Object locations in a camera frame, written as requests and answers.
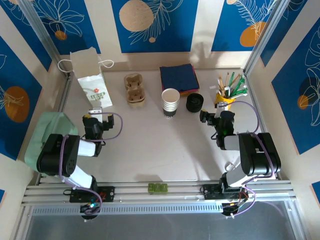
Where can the stack of black cup lids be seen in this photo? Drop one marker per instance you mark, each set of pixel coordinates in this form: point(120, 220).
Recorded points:
point(194, 102)

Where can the white paper takeout bag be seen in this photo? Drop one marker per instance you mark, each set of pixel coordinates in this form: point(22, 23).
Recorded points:
point(96, 82)

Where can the dark blue paper napkins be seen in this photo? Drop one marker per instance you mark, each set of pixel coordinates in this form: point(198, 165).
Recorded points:
point(178, 76)

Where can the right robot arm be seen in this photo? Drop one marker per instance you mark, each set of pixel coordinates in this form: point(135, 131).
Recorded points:
point(260, 155)

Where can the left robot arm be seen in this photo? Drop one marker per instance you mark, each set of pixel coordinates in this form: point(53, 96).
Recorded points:
point(87, 148)

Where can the yellow holder cup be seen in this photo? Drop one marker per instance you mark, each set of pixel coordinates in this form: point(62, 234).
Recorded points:
point(223, 102)

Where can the pink paper napkins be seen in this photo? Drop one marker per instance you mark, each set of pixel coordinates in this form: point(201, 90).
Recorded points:
point(191, 91)

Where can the small white paper scrap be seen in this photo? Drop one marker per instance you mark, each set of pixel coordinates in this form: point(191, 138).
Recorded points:
point(212, 87)

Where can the mint green zip bag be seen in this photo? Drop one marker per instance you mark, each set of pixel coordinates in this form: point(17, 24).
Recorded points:
point(56, 125)

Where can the white wrapped straw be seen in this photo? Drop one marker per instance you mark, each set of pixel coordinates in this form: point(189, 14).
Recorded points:
point(227, 89)

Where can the green straw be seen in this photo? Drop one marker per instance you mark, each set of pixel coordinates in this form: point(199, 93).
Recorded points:
point(240, 83)
point(232, 79)
point(241, 91)

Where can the stack of paper cups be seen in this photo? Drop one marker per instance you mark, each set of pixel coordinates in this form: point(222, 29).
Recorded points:
point(170, 96)

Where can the stack of cardboard cup carriers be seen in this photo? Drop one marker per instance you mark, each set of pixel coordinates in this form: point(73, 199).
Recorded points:
point(135, 86)

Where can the green button block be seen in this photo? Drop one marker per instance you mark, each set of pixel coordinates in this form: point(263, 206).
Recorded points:
point(157, 188)

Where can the grey metal sheet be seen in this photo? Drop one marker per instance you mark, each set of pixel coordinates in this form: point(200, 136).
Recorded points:
point(162, 227)

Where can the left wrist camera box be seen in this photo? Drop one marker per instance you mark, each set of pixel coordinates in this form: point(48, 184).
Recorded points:
point(95, 110)

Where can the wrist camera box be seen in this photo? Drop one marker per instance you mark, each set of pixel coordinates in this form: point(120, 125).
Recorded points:
point(95, 110)
point(223, 105)

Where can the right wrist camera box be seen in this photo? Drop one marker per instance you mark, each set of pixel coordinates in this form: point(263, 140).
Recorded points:
point(223, 105)

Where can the aluminium side rail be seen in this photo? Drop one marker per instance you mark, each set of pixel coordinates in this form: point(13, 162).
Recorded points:
point(66, 92)
point(253, 95)

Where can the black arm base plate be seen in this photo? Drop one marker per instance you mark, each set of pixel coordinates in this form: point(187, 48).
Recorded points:
point(107, 192)
point(210, 191)

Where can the aluminium frame rails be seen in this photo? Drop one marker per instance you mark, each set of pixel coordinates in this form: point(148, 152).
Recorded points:
point(180, 197)

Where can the aluminium frame post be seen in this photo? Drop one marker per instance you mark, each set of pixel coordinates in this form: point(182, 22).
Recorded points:
point(41, 27)
point(269, 27)

